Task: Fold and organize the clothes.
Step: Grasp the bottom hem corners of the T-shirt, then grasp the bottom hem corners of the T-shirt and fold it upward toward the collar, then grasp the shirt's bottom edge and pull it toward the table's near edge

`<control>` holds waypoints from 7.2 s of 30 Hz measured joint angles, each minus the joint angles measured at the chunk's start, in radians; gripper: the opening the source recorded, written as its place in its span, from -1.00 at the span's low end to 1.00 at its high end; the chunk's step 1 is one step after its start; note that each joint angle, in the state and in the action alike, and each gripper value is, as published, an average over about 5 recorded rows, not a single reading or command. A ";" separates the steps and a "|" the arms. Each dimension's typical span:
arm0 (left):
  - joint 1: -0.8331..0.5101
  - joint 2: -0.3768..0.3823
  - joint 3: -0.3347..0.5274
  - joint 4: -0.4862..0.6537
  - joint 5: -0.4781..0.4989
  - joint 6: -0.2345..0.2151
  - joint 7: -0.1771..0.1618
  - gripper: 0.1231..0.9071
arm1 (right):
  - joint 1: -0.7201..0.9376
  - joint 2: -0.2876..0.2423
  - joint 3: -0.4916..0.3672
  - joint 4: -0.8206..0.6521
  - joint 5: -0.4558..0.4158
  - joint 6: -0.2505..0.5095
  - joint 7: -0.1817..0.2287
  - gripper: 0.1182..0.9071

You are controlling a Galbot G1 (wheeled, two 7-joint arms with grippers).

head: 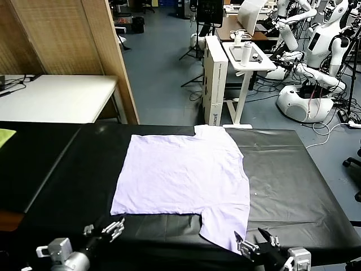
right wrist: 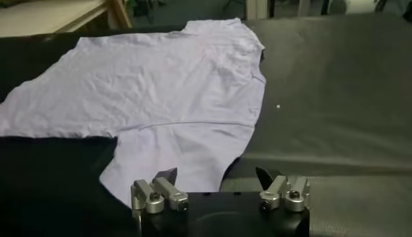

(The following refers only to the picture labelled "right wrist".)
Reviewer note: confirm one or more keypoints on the purple printed t-shirt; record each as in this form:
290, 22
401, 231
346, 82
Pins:
145, 90

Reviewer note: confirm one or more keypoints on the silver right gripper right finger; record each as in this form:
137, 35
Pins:
283, 193

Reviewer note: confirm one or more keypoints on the black table cover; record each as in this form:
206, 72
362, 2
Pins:
338, 80

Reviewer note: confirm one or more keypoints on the white desk table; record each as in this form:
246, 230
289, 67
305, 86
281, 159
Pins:
48, 16

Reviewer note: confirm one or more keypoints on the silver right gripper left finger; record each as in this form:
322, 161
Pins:
161, 193

